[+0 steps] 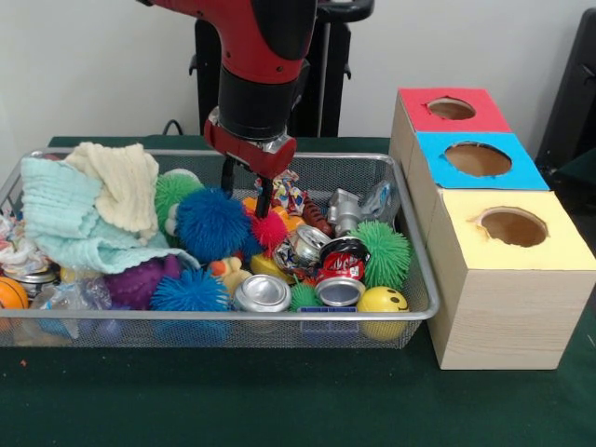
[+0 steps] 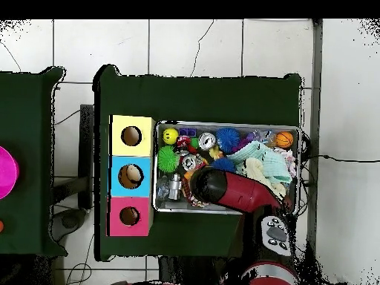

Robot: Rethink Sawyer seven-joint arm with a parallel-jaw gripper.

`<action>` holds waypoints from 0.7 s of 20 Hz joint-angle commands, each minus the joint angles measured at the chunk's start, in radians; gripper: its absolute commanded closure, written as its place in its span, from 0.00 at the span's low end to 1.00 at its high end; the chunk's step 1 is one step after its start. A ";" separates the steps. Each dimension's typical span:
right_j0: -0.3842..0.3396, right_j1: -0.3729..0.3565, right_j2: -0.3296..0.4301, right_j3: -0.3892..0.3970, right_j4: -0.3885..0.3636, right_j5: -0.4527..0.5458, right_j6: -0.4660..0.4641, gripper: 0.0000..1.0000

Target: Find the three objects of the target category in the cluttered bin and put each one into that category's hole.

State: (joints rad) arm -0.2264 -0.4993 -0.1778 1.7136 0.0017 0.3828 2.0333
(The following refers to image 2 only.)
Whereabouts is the black cable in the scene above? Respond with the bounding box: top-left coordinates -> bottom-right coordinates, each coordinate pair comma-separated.
308,153 -> 380,164

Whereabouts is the cream waffle cloth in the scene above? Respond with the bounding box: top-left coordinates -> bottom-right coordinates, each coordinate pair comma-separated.
243,157 -> 287,200

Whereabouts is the grey vertical pole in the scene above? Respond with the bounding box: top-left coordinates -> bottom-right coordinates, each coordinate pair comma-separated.
305,19 -> 324,285

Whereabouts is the wooden box with three holes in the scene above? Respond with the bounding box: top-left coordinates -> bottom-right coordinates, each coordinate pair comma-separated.
107,114 -> 155,238

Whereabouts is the blue spiky ball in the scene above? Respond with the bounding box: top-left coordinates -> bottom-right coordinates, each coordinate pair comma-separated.
216,127 -> 241,154

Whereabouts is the mint green waffle cloth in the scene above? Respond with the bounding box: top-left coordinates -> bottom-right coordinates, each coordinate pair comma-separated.
228,141 -> 293,185

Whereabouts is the purple spiky ball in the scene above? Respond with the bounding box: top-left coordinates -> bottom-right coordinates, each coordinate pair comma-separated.
234,133 -> 258,153

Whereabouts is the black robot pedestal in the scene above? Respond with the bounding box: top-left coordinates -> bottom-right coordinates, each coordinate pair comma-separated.
159,255 -> 229,285

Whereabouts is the yellow smiley ball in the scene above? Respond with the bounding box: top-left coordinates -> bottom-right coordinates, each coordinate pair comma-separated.
162,127 -> 180,145

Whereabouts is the pink round disc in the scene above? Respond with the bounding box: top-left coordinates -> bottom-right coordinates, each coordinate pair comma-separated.
0,145 -> 21,200

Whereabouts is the dark green table cloth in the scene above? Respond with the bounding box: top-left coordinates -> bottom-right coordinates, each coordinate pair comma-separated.
93,64 -> 304,262

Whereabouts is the dark green side table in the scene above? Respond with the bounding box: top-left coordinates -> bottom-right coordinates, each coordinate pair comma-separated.
0,66 -> 66,258

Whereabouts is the small orange basketball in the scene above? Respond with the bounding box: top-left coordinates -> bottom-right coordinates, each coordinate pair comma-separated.
275,131 -> 295,149

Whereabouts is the clear shallow mesh bin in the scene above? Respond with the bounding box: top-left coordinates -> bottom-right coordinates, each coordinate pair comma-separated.
154,121 -> 304,217

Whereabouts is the silver drink can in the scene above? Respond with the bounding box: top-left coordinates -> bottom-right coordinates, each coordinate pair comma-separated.
198,132 -> 217,151

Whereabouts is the black stand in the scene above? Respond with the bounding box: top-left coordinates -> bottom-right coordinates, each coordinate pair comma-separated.
79,104 -> 95,210

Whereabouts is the green fuzzy toy with eyes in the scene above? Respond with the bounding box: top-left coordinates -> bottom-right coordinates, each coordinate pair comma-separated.
157,145 -> 180,174

